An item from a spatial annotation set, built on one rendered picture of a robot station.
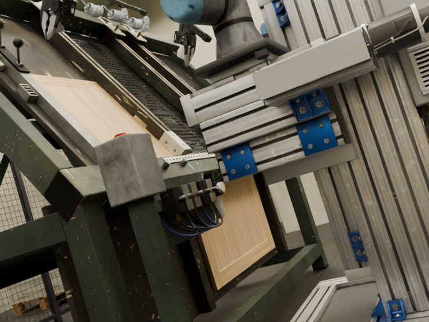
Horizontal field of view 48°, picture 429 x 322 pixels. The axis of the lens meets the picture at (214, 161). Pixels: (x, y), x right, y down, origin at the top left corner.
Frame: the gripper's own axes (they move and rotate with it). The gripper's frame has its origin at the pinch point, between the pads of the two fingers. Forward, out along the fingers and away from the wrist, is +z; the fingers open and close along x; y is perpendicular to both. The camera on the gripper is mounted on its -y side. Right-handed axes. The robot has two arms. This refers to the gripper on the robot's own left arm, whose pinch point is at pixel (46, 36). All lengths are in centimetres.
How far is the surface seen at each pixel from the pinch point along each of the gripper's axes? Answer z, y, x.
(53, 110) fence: 25.0, 3.8, -6.3
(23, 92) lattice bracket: 21.9, -0.2, 5.5
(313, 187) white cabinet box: 115, 415, -26
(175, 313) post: 56, -19, -84
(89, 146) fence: 31.5, 3.6, -25.7
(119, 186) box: 29, -21, -58
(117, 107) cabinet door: 26, 48, -1
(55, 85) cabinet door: 20.7, 21.3, 11.8
